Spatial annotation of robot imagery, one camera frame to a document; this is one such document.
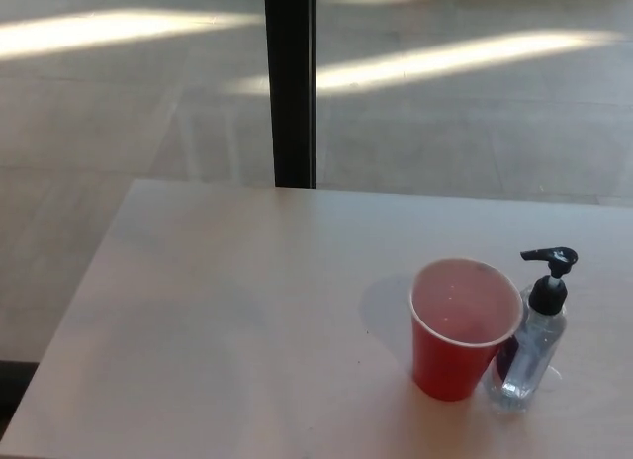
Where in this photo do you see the black window frame post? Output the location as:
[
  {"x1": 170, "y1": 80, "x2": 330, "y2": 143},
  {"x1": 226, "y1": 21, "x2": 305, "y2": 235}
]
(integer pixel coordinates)
[{"x1": 262, "y1": 0, "x2": 318, "y2": 189}]

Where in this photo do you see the red plastic cup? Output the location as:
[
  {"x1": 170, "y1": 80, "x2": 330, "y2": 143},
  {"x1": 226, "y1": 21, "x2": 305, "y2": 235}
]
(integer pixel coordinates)
[{"x1": 407, "y1": 258, "x2": 524, "y2": 403}]

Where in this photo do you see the clear soap bottle black pump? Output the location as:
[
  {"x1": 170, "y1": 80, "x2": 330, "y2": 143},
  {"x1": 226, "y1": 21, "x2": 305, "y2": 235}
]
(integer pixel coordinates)
[{"x1": 483, "y1": 247, "x2": 580, "y2": 413}]

